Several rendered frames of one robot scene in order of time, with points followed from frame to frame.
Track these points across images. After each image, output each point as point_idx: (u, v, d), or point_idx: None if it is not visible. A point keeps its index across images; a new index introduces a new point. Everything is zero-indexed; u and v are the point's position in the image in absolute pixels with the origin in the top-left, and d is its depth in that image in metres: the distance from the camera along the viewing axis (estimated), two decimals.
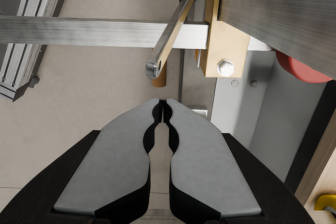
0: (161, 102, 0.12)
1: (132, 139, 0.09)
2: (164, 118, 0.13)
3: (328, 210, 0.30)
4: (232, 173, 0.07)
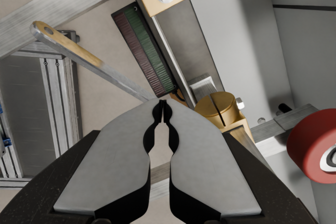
0: (161, 102, 0.12)
1: (132, 139, 0.09)
2: (164, 118, 0.13)
3: None
4: (232, 173, 0.07)
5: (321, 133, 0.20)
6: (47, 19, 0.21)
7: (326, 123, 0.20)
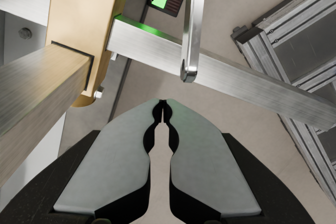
0: (161, 102, 0.12)
1: (132, 139, 0.09)
2: (164, 118, 0.13)
3: None
4: (232, 173, 0.07)
5: None
6: (206, 65, 0.20)
7: None
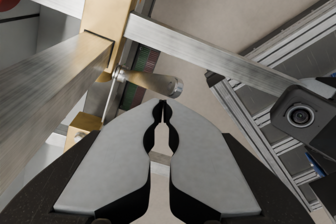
0: (161, 102, 0.12)
1: (132, 139, 0.09)
2: (164, 118, 0.13)
3: None
4: (232, 173, 0.07)
5: None
6: None
7: None
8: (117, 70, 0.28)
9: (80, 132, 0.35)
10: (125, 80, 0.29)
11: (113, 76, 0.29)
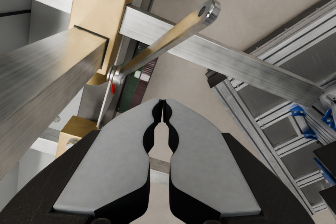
0: (161, 102, 0.12)
1: (132, 139, 0.09)
2: (164, 118, 0.13)
3: None
4: (232, 173, 0.07)
5: None
6: None
7: None
8: (113, 70, 0.25)
9: (73, 139, 0.32)
10: (122, 81, 0.26)
11: (109, 77, 0.25)
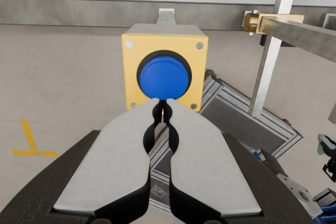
0: (161, 102, 0.12)
1: (132, 139, 0.09)
2: (164, 118, 0.13)
3: None
4: (232, 173, 0.07)
5: None
6: (271, 68, 0.58)
7: None
8: None
9: None
10: None
11: None
